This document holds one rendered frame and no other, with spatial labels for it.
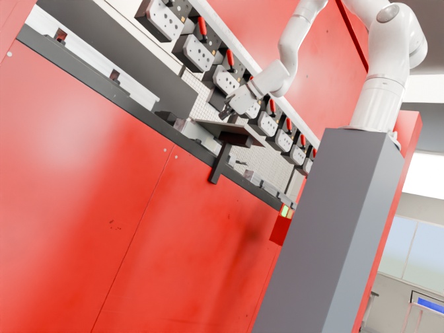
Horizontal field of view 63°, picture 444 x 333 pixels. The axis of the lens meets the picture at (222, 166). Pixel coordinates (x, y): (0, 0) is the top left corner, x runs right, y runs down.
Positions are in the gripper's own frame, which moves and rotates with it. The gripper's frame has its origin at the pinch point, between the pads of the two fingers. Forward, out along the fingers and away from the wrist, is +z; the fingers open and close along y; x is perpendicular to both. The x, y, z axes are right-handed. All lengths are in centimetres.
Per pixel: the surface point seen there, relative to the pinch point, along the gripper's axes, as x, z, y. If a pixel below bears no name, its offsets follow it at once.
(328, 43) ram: -58, -62, -64
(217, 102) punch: -9.5, 0.0, -0.6
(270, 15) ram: -40, -41, -7
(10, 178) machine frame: 40, 37, 68
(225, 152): 16.8, 6.5, -0.5
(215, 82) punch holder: -10.6, -5.6, 7.5
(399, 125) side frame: -67, -85, -216
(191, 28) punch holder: -18.0, -12.6, 29.1
